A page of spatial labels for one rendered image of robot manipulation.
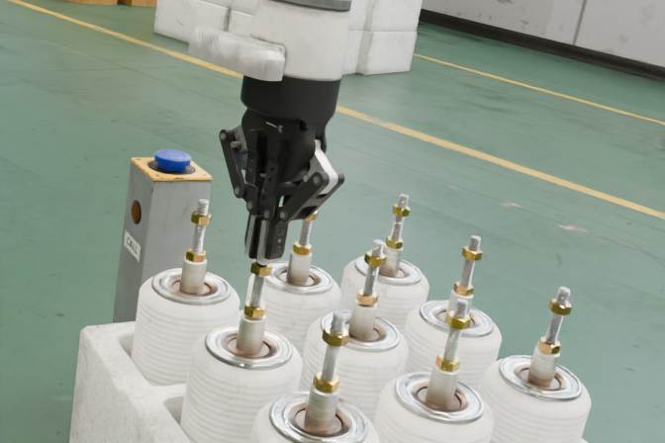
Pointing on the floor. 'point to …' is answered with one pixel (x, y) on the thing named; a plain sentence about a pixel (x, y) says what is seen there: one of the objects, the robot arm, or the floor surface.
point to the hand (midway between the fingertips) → (265, 237)
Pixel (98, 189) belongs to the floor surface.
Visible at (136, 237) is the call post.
